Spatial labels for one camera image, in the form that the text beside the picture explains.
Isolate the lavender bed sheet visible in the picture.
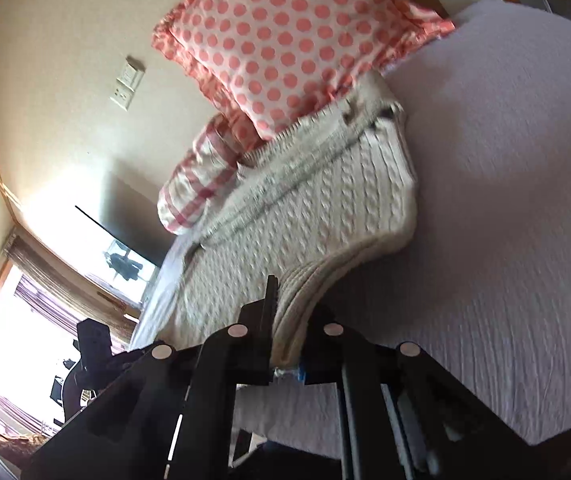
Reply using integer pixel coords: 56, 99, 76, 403
131, 1, 571, 458

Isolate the beige cable-knit sweater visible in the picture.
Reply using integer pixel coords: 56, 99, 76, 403
157, 71, 418, 370

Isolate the pink polka dot pillow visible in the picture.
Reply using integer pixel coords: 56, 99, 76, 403
153, 0, 455, 150

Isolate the red white checked pillow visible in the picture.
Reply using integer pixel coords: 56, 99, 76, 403
157, 112, 264, 235

